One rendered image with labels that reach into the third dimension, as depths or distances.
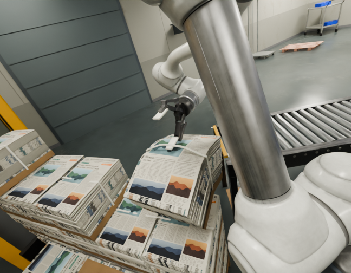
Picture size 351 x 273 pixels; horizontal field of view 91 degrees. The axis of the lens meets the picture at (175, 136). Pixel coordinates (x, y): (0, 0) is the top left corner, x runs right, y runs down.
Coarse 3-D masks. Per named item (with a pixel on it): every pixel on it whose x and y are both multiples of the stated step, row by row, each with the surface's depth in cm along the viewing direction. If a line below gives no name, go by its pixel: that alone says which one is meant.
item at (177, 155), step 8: (152, 144) 82; (152, 152) 77; (160, 152) 75; (168, 152) 74; (176, 152) 72; (184, 152) 71; (192, 152) 70; (200, 152) 68; (208, 152) 69; (168, 160) 69; (176, 160) 68; (184, 160) 67; (192, 160) 66; (200, 160) 65; (208, 160) 70; (208, 168) 70; (208, 176) 70
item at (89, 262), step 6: (84, 264) 102; (90, 264) 101; (96, 264) 100; (102, 264) 99; (84, 270) 99; (90, 270) 98; (96, 270) 97; (102, 270) 97; (108, 270) 96; (114, 270) 95
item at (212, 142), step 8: (168, 136) 92; (184, 136) 88; (192, 136) 87; (200, 136) 85; (208, 136) 84; (216, 136) 83; (176, 144) 78; (184, 144) 77; (192, 144) 76; (200, 144) 74; (208, 144) 73; (216, 144) 78; (216, 152) 78; (216, 160) 78; (216, 168) 77; (216, 176) 79
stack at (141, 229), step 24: (120, 216) 96; (144, 216) 93; (216, 216) 85; (72, 240) 102; (96, 240) 88; (120, 240) 84; (144, 240) 82; (168, 240) 79; (192, 240) 76; (216, 240) 84; (120, 264) 99; (144, 264) 80; (168, 264) 72; (192, 264) 69
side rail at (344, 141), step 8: (320, 144) 108; (328, 144) 106; (336, 144) 105; (344, 144) 104; (288, 152) 109; (296, 152) 107; (304, 152) 107; (312, 152) 107; (320, 152) 107; (328, 152) 107; (288, 160) 110; (296, 160) 110; (304, 160) 110; (232, 168) 114; (232, 176) 118
